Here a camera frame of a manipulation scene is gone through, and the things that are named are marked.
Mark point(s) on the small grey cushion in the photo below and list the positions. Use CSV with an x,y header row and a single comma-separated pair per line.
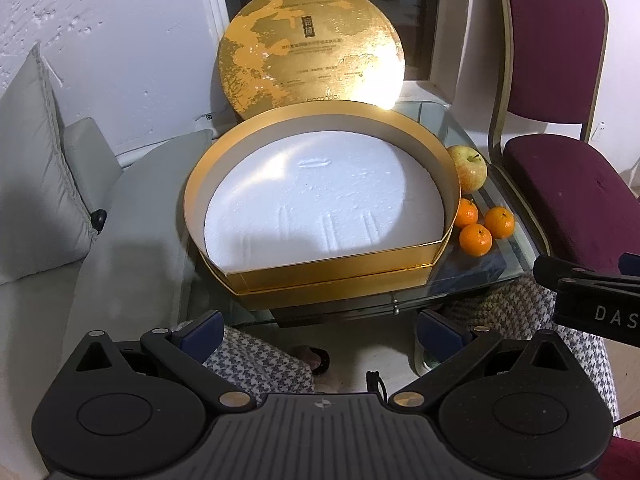
x,y
92,160

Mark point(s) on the person's left houndstooth leg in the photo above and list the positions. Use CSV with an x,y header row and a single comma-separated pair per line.
x,y
260,365

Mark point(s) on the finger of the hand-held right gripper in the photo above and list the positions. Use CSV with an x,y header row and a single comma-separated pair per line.
x,y
575,269

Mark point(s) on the yellow-red apple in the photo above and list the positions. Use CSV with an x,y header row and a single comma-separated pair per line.
x,y
469,169

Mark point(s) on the small black object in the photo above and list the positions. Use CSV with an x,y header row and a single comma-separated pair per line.
x,y
98,217

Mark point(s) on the round gold box lid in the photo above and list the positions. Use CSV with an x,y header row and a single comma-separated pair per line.
x,y
310,60

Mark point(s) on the maroon banquet chair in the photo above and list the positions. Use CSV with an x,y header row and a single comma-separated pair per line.
x,y
550,35

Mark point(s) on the round gold gift box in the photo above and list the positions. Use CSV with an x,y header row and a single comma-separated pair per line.
x,y
325,276

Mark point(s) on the dark red cloth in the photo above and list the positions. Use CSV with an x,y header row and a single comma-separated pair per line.
x,y
629,460

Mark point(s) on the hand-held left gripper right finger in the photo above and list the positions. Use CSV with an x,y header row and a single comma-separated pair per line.
x,y
433,331

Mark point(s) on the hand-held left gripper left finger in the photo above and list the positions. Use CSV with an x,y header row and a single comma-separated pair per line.
x,y
202,331

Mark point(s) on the person's slippered foot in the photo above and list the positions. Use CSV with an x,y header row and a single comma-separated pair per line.
x,y
315,357

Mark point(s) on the person's houndstooth leg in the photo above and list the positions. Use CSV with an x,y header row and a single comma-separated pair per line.
x,y
525,310
260,365

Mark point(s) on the white foam box liner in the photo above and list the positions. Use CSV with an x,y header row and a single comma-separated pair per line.
x,y
325,195

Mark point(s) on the glass desktop table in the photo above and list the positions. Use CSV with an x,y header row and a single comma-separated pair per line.
x,y
440,120

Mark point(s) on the person's right houndstooth leg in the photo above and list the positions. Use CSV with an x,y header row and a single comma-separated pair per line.
x,y
525,310

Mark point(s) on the large grey pillow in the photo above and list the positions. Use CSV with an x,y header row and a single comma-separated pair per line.
x,y
35,170

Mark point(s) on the small orange tangerine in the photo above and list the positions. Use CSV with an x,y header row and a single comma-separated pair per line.
x,y
499,222
466,212
475,240

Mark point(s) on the grey sofa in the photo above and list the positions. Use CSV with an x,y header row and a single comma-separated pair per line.
x,y
125,250

